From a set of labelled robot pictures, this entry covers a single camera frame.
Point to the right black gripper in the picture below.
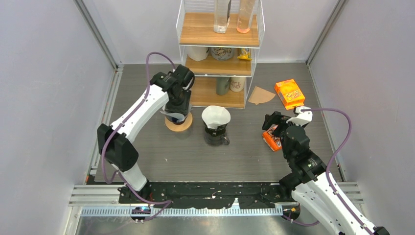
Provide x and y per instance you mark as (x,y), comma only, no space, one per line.
(275,118)

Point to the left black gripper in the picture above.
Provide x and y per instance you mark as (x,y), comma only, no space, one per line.
(182,109)

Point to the blue plastic funnel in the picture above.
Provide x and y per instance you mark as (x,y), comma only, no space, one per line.
(176,121)

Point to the brown tape roll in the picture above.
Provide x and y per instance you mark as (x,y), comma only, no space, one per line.
(179,127)

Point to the white paper coffee filter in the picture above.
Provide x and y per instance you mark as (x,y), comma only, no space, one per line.
(214,116)

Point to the dark green coffee dripper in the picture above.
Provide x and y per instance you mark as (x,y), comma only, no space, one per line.
(218,131)

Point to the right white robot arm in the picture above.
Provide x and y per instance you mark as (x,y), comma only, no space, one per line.
(310,182)

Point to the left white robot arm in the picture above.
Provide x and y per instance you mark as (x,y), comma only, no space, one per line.
(115,141)

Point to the brown paper coffee filter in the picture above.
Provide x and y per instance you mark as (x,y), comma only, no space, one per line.
(260,95)

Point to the grey glass coffee server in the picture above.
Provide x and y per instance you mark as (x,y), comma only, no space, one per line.
(218,140)

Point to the orange snack packet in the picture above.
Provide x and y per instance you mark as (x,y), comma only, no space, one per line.
(272,141)

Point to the orange yellow box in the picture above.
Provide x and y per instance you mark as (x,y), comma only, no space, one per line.
(290,94)

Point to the white jug on shelf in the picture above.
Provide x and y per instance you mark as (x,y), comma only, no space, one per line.
(197,53)

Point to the cartoon printed round tin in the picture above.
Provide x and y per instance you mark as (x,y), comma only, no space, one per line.
(222,53)

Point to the yellow snack packet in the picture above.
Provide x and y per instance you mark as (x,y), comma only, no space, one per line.
(245,54)

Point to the clear glass bottle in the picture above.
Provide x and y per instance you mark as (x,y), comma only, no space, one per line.
(222,10)

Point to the clear pink bottom bottle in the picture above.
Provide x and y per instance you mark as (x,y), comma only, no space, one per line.
(245,14)

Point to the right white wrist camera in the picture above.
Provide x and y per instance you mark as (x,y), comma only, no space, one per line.
(302,117)

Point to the white wire wooden shelf rack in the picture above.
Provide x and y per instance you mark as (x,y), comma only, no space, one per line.
(194,27)

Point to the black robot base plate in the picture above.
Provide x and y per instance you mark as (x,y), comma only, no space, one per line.
(213,195)

